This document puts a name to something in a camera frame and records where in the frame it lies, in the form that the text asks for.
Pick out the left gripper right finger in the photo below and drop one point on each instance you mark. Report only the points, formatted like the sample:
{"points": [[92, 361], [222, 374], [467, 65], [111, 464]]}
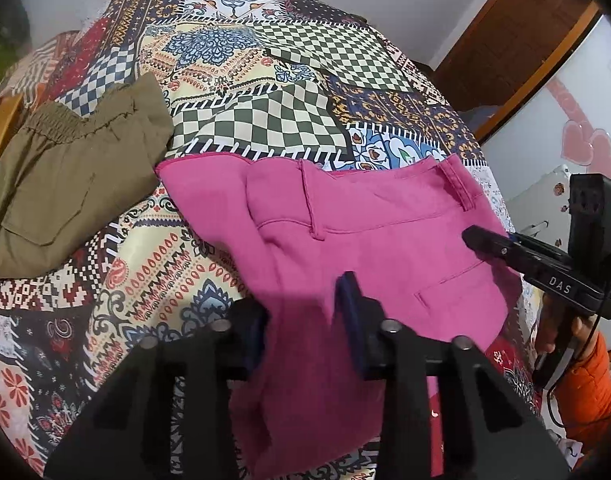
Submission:
{"points": [[362, 317]]}

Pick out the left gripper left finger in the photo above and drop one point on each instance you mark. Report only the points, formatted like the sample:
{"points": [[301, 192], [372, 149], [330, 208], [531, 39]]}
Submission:
{"points": [[245, 340]]}

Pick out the pink pants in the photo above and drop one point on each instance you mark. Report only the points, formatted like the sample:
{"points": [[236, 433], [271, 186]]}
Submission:
{"points": [[311, 246]]}

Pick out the orange sleeved forearm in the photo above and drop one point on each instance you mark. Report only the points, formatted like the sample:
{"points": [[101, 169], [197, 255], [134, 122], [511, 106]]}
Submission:
{"points": [[584, 399]]}

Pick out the person right hand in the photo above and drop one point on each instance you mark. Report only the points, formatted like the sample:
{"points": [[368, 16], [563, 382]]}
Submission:
{"points": [[551, 321]]}

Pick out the white wardrobe with pink hearts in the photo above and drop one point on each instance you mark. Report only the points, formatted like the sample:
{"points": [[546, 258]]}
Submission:
{"points": [[564, 129]]}

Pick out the olive green pants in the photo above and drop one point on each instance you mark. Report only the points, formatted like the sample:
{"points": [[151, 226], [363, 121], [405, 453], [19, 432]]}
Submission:
{"points": [[63, 177]]}

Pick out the patchwork patterned bedspread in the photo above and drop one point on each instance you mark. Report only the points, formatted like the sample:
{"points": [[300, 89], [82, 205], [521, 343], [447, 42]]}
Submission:
{"points": [[254, 78]]}

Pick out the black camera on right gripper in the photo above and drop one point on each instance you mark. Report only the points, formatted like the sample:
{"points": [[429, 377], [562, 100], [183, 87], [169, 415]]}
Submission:
{"points": [[595, 224]]}

